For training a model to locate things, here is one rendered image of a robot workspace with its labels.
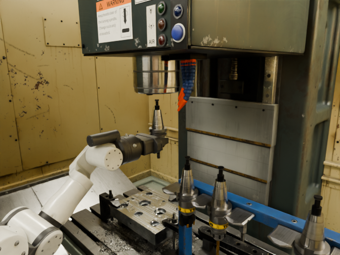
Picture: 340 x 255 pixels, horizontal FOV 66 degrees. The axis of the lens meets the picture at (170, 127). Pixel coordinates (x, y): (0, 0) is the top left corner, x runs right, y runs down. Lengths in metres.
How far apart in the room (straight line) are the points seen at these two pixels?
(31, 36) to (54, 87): 0.32
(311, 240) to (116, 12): 0.67
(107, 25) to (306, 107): 0.80
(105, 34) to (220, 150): 0.80
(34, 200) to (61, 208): 1.06
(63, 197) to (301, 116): 0.90
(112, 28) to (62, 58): 1.11
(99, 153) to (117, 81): 1.32
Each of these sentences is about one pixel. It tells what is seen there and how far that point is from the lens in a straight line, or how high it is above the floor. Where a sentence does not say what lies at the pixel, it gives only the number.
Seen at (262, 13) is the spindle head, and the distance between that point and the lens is 0.80.
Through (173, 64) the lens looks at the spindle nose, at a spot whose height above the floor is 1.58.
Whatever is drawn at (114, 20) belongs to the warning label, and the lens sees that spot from 0.74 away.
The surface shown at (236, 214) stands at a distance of 0.70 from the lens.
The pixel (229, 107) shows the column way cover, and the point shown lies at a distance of 1.24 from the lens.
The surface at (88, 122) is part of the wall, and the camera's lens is 1.94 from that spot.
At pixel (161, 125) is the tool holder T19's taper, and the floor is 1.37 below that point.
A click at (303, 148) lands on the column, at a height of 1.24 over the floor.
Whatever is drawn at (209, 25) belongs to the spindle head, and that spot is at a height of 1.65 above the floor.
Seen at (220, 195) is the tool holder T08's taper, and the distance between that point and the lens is 0.68.
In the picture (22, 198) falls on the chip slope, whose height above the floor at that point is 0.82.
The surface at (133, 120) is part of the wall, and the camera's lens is 2.15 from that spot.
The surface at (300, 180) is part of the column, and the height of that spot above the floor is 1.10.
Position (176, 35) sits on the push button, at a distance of 0.56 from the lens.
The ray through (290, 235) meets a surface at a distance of 0.66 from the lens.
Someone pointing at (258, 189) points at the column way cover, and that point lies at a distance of 1.28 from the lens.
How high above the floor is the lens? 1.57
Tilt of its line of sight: 13 degrees down
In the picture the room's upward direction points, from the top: 1 degrees counter-clockwise
